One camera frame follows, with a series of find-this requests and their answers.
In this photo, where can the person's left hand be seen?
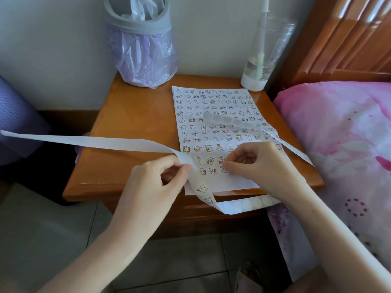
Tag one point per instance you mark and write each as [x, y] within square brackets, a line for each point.
[146, 198]

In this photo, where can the person's right hand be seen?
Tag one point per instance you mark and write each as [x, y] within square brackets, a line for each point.
[268, 170]

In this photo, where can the long white sticker strip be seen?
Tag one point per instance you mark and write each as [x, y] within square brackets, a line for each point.
[91, 141]

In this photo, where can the rows of stuck cartoon stickers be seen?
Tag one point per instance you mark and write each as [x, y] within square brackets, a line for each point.
[213, 102]

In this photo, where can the white paper sheet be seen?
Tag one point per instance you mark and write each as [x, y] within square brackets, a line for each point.
[183, 97]

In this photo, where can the person's left forearm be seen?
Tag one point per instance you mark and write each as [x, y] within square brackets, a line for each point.
[94, 262]

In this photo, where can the person's right forearm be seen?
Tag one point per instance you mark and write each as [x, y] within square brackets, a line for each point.
[342, 241]

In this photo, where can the person's leg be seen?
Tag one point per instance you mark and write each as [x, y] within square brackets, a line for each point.
[308, 282]

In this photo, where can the wooden nightstand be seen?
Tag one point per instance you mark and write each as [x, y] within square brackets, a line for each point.
[128, 118]

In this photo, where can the clear cup with white base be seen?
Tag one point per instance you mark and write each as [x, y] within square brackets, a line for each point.
[253, 85]

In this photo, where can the pink floral bedding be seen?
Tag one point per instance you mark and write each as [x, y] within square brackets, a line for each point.
[345, 125]

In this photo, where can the pink slipper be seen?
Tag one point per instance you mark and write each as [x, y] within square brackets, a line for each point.
[249, 279]

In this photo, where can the purple plastic bin bag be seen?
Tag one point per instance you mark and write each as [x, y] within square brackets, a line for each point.
[143, 61]

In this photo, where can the wooden bed headboard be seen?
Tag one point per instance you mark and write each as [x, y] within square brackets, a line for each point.
[339, 48]

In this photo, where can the purple rolled mat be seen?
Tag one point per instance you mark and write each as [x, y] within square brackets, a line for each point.
[18, 125]

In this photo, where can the white straw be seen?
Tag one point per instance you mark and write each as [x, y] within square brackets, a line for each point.
[265, 4]

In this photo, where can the grey trash bin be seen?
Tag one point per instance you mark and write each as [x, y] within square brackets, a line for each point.
[137, 27]

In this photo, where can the white backing scraps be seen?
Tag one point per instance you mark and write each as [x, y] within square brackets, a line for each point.
[139, 9]

